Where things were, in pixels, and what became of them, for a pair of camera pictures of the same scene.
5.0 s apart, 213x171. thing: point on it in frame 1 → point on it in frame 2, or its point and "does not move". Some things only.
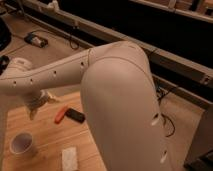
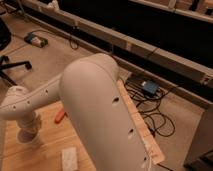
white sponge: x=70 y=159 does not move
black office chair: x=5 y=42 does not move
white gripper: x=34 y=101 → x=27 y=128
